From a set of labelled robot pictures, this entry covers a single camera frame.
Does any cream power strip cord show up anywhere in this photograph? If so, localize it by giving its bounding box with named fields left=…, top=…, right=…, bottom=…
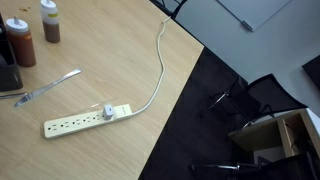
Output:
left=131, top=16, right=172, bottom=117

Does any black box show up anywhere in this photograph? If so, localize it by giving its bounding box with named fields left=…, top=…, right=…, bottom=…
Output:
left=0, top=13, right=24, bottom=93

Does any grey whiteboard clip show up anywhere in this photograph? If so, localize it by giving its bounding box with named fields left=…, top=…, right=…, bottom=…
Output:
left=241, top=20, right=254, bottom=32

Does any whiteboard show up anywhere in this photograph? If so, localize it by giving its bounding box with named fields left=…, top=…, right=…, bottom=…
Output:
left=216, top=0, right=293, bottom=33

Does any dark monitor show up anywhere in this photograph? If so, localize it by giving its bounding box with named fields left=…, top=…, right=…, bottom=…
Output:
left=301, top=54, right=320, bottom=91

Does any brown sauce bottle green label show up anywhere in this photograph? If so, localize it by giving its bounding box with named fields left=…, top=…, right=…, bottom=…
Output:
left=39, top=0, right=62, bottom=44

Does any black chair with chrome base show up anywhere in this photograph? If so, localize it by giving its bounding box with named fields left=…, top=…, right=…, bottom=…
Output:
left=189, top=151, right=320, bottom=180

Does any wooden shelf unit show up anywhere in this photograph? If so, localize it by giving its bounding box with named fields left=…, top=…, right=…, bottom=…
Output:
left=228, top=108, right=320, bottom=161

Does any white plug adapter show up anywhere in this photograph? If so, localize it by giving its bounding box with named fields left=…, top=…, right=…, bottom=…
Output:
left=101, top=103, right=115, bottom=121

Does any cream power strip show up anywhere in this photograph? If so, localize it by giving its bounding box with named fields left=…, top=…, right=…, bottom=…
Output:
left=43, top=103, right=134, bottom=140

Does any black mesh office chair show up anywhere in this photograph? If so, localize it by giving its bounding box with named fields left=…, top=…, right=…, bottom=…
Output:
left=199, top=73, right=308, bottom=131

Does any silver table knife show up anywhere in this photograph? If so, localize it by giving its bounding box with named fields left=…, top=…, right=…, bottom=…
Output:
left=13, top=68, right=83, bottom=108

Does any silver fork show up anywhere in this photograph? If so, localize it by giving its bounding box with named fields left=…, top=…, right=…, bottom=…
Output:
left=0, top=92, right=26, bottom=101

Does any black chair frame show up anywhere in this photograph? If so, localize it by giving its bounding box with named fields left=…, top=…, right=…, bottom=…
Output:
left=149, top=0, right=188, bottom=20

